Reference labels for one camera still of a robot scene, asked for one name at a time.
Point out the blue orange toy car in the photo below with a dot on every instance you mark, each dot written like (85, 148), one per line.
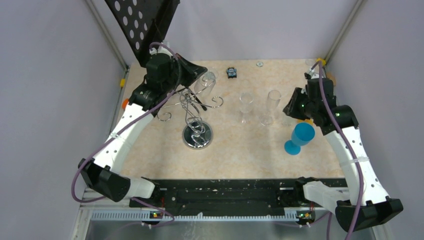
(125, 103)

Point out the blue wine glass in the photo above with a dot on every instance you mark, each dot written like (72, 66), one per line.
(301, 135)

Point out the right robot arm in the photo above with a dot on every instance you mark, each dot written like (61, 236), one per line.
(366, 204)

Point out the clear smooth wine glass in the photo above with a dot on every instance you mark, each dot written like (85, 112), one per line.
(246, 106)

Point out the wooden block at edge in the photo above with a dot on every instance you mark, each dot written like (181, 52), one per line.
(330, 76)

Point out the clear wine glass front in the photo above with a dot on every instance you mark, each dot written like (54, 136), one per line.
(272, 102)

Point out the chrome wine glass rack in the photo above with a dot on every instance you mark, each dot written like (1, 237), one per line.
(197, 134)

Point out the small black blue toy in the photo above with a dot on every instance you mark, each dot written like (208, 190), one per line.
(231, 72)

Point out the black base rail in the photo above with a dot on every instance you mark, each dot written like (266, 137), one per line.
(227, 197)

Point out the clear patterned short glass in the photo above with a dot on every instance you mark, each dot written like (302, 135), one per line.
(287, 121)

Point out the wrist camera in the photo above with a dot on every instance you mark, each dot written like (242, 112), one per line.
(159, 49)
(311, 74)

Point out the yellow corner clamp right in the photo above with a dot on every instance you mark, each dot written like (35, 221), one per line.
(323, 61)

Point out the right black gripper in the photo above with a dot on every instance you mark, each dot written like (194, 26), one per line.
(290, 109)

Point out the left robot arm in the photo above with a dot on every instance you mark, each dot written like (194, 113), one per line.
(101, 171)

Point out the black perforated music stand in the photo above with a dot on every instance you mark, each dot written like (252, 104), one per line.
(143, 22)

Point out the yellow corner clamp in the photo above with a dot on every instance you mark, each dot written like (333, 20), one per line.
(323, 61)
(122, 82)

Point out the yellow corner clamp left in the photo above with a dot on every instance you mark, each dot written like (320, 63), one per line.
(122, 82)

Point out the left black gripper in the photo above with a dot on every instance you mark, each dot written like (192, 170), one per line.
(193, 71)

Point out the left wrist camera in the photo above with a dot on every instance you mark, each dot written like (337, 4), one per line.
(159, 49)

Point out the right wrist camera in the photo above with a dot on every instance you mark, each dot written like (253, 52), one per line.
(311, 74)

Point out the yellow wine glass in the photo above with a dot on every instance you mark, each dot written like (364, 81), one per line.
(309, 122)

